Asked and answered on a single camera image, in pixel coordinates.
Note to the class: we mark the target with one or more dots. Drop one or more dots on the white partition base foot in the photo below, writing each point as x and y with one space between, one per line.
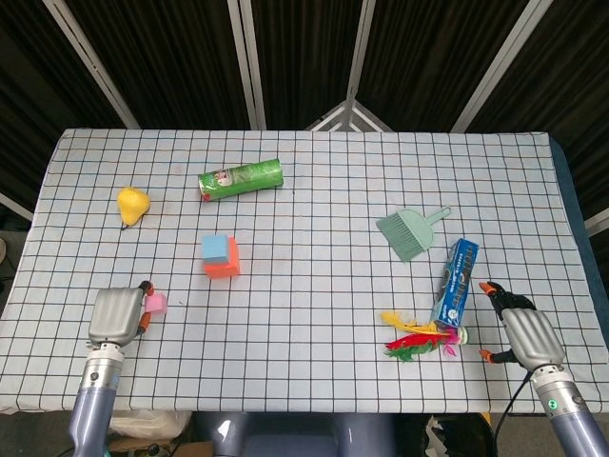
349 114

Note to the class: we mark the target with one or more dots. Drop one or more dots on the white plastic bag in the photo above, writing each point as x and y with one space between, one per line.
152 423

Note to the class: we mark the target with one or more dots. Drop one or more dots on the mint green mini dustpan brush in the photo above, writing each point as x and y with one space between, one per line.
409 233

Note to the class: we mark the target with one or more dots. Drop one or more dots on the white partition frame bar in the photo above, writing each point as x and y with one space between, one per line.
598 223
16 205

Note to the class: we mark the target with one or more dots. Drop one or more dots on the yellow toy pear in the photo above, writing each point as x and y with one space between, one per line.
133 202

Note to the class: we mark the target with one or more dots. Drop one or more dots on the brown cardboard box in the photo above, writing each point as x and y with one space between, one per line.
190 450

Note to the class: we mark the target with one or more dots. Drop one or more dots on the white black grid tablecloth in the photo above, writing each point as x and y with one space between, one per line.
314 309

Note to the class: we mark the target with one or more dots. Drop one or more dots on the orange and blue block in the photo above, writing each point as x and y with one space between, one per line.
228 271

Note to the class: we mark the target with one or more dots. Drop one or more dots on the black bin bag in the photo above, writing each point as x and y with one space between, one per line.
466 438

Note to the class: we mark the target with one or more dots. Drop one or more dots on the small pink foam cube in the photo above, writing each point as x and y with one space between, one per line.
158 304

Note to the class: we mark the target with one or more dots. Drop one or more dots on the grey-blue robot torso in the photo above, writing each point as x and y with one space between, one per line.
295 435

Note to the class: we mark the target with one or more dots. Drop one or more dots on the blue cling wrap box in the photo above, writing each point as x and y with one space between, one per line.
457 281

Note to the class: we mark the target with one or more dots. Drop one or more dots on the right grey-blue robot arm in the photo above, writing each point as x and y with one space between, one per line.
571 419

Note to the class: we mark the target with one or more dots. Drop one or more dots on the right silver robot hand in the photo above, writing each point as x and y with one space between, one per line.
533 333

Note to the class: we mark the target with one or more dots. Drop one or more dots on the colourful feather shuttlecock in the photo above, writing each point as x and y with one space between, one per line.
418 340

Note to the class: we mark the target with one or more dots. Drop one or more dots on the medium blue foam cube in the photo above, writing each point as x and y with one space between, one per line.
215 248

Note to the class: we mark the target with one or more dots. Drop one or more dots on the white double partition frame post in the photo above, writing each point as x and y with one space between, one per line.
247 62

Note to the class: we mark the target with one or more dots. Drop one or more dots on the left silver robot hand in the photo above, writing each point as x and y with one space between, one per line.
116 316

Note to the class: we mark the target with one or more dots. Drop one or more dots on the green chip can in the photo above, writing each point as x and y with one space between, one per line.
242 178

